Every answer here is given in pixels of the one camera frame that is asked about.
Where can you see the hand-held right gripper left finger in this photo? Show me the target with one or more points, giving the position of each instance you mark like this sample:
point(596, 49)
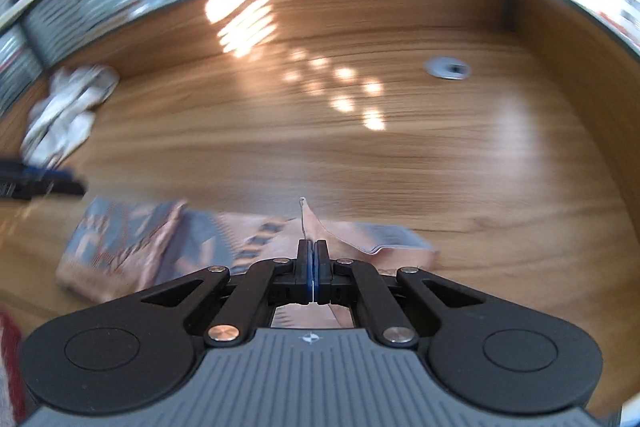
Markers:
point(306, 272)

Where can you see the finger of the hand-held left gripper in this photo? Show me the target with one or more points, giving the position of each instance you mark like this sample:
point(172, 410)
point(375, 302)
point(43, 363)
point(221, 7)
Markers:
point(40, 181)

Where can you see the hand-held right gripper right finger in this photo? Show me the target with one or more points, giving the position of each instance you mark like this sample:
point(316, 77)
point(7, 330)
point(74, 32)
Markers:
point(320, 272)

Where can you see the blue pink patterned cloth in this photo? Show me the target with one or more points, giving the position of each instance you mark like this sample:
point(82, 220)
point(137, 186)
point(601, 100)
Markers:
point(125, 242)

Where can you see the white garment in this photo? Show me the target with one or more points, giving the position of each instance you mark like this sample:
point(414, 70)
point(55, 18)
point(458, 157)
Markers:
point(65, 117)

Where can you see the red white striped cloth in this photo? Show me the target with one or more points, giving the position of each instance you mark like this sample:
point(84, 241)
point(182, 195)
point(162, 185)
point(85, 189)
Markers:
point(10, 367)

